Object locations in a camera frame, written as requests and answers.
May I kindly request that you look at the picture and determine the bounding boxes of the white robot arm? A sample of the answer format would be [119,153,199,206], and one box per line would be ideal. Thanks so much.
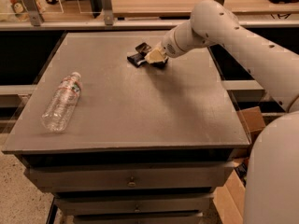
[146,0,299,224]

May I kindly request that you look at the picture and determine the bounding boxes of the grey drawer cabinet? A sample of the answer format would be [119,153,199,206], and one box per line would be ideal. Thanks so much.
[4,31,249,224]

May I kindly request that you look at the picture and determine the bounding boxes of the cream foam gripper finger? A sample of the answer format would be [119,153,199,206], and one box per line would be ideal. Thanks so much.
[145,42,167,63]

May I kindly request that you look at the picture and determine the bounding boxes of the wooden desk top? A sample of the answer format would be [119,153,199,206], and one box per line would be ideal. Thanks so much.
[112,0,299,17]

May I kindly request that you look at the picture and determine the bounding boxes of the left metal bracket post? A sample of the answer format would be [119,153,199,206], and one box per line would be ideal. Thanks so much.
[22,0,44,26]

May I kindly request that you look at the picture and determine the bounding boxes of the brown cardboard box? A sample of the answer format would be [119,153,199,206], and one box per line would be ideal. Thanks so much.
[213,106,265,224]

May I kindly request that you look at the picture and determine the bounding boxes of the middle metal bracket post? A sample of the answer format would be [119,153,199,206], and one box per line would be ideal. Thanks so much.
[101,0,114,26]

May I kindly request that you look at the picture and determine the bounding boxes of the dark chocolate rxbar wrapper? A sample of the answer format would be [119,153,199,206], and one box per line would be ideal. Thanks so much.
[135,42,168,69]

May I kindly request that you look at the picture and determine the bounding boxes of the clear plastic water bottle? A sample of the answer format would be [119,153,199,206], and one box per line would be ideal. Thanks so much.
[41,72,82,133]

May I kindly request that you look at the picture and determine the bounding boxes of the brass top drawer knob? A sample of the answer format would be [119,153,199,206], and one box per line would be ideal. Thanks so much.
[127,176,136,188]

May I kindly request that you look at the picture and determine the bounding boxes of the blue blueberry rxbar wrapper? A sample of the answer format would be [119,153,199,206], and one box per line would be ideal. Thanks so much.
[127,53,146,67]

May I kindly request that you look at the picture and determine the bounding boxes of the orange snack package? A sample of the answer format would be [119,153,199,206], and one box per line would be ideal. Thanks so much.
[0,0,46,22]

